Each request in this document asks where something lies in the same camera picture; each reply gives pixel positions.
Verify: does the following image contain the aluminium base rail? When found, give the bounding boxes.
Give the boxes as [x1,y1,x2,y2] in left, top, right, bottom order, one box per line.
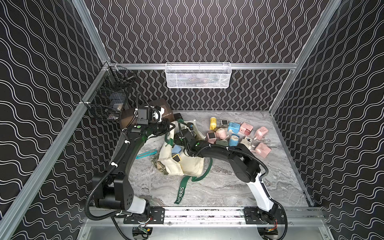
[80,205,328,227]

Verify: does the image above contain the light blue round sharpener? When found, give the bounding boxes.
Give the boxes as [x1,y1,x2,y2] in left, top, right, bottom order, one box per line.
[229,135,240,147]

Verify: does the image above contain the cream panda pencil sharpener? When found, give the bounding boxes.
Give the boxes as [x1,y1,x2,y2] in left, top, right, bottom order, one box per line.
[241,137,255,150]

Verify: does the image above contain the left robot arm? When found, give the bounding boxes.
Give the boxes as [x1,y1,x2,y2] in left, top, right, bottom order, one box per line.
[85,104,175,222]

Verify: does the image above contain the pink rounded pencil sharpener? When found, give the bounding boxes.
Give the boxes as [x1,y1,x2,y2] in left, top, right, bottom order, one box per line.
[254,127,269,141]

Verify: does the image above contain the cream tote bag green handles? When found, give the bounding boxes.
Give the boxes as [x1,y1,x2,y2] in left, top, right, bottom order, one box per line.
[151,118,214,205]

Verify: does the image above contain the pink sharpener black face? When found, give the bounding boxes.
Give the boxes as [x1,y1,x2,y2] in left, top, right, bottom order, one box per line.
[207,132,217,144]

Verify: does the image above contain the light blue box sharpener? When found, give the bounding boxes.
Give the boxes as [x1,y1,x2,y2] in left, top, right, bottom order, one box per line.
[171,145,183,156]

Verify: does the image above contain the blue pencil sharpener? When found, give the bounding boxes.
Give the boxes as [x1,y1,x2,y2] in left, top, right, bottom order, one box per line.
[228,122,241,134]

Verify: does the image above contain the white wire basket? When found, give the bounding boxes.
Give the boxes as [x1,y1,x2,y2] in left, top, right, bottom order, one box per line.
[165,62,232,89]

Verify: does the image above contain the pink box pencil sharpener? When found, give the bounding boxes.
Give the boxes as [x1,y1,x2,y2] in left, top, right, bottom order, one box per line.
[239,122,254,136]

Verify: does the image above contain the teal utility knife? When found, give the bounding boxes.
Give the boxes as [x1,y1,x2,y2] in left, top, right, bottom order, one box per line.
[136,150,158,159]

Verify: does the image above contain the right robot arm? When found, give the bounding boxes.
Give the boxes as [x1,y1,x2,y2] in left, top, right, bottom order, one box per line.
[175,129,288,224]

